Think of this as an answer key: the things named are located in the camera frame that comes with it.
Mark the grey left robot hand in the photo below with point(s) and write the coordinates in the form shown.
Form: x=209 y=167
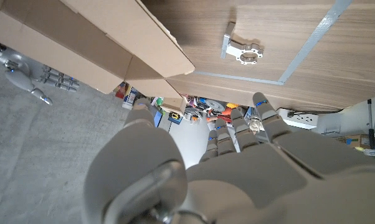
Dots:
x=237 y=186

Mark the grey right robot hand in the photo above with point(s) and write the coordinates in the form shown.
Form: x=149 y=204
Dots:
x=17 y=76

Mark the open cardboard box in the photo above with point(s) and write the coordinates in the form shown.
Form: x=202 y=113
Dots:
x=66 y=37

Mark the yellow black measuring tape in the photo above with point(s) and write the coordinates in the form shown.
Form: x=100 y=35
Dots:
x=175 y=117

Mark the white power strip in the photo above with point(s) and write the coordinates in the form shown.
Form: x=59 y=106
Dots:
x=302 y=119

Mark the small wooden box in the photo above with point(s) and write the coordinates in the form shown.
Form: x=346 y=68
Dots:
x=175 y=104

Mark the white canister with blue label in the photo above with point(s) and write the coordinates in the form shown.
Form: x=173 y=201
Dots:
x=130 y=98

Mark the white shelf unit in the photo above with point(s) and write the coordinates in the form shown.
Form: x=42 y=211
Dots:
x=346 y=121

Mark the cardboard box of clutter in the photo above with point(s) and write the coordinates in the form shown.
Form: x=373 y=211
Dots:
x=357 y=140

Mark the grey duct tape roll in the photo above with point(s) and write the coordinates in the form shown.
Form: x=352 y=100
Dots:
x=215 y=105

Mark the grey metal bracket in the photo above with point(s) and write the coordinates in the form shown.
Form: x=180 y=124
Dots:
x=237 y=48

